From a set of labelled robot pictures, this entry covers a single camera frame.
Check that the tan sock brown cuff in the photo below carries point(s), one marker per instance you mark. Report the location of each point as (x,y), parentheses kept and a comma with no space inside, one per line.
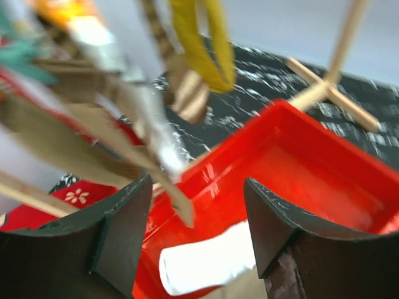
(56,143)
(79,83)

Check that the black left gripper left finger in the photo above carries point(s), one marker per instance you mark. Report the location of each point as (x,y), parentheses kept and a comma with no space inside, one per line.
(92,253)

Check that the brown hanging sock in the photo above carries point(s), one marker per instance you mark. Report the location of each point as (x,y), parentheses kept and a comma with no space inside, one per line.
(188,91)

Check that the mustard yellow hanging sock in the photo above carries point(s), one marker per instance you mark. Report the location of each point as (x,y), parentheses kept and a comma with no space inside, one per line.
(219,74)

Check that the red plastic bin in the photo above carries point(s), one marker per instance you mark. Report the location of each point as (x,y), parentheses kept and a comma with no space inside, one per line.
(296,158)

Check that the wooden rack frame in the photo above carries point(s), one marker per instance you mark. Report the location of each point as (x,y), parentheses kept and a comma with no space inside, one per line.
(322,88)

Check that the red christmas sock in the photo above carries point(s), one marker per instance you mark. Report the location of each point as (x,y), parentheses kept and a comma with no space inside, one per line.
(12,85)

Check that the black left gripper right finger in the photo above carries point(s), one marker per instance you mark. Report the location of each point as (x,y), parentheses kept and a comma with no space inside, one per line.
(301,255)

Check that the red cartoon bear pillow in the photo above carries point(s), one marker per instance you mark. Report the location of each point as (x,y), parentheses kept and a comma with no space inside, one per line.
(34,213)

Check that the white sock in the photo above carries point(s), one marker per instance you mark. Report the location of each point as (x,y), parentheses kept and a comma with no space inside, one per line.
(101,46)
(213,262)

